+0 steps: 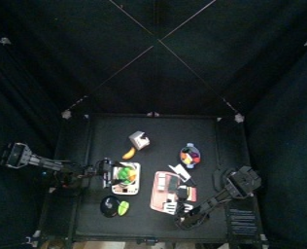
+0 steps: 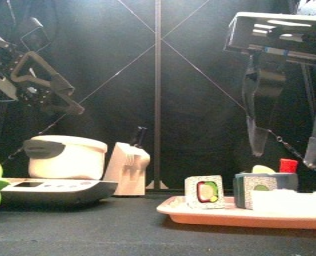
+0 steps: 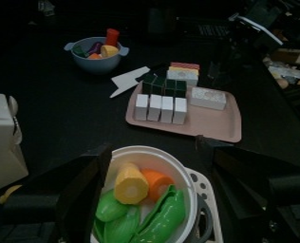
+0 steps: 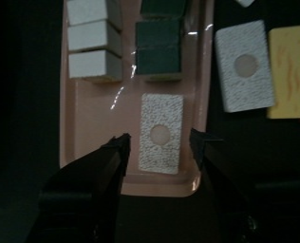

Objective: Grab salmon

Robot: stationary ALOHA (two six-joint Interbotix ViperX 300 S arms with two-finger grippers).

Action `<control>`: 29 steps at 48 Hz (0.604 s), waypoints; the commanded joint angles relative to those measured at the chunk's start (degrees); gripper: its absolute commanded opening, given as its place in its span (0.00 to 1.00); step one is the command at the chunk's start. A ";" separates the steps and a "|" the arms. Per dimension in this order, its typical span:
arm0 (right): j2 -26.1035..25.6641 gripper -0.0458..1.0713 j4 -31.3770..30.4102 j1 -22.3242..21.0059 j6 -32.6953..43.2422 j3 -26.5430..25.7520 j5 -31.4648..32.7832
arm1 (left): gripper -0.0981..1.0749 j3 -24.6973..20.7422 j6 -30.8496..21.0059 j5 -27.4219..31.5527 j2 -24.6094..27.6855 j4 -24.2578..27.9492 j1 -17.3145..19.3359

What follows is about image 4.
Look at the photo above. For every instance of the pink plastic tray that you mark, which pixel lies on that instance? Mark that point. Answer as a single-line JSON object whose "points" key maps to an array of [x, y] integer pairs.
{"points": [[97, 126]]}

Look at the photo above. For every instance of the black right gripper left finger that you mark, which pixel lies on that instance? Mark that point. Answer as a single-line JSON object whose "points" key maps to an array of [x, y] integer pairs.
{"points": [[91, 186]]}

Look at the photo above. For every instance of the dark green sushi roll piece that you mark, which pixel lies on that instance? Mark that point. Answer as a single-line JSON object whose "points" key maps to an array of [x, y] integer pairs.
{"points": [[158, 33], [162, 8], [158, 61]]}

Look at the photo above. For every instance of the white rice block toy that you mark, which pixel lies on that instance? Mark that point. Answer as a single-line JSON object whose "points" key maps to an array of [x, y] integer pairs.
{"points": [[162, 133], [245, 65]]}

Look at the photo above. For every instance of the small white toy piece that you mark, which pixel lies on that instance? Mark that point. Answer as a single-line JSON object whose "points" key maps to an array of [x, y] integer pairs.
{"points": [[244, 2]]}

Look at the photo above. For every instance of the white sushi roll piece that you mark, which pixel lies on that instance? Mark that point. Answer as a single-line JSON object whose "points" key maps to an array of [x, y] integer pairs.
{"points": [[91, 11], [93, 65], [93, 36]]}

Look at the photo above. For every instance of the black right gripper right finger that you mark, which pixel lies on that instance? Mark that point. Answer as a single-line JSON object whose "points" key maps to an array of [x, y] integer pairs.
{"points": [[229, 193]]}

